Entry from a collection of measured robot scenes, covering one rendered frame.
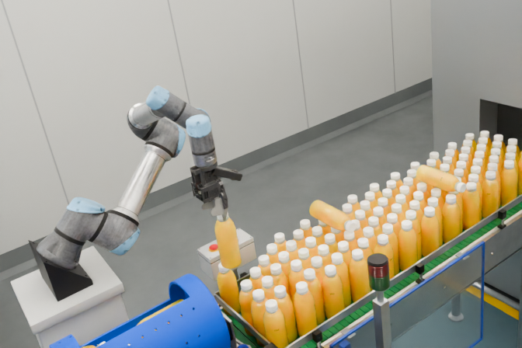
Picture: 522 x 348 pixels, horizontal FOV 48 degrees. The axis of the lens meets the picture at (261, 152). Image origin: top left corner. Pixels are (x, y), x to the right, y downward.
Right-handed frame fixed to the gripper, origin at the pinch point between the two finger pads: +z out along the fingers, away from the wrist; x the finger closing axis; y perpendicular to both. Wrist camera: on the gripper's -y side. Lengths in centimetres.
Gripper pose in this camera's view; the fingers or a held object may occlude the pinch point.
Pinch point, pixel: (221, 214)
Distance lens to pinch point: 195.5
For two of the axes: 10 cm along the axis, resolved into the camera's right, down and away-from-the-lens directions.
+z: 1.4, 9.0, 4.2
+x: 5.7, 2.7, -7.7
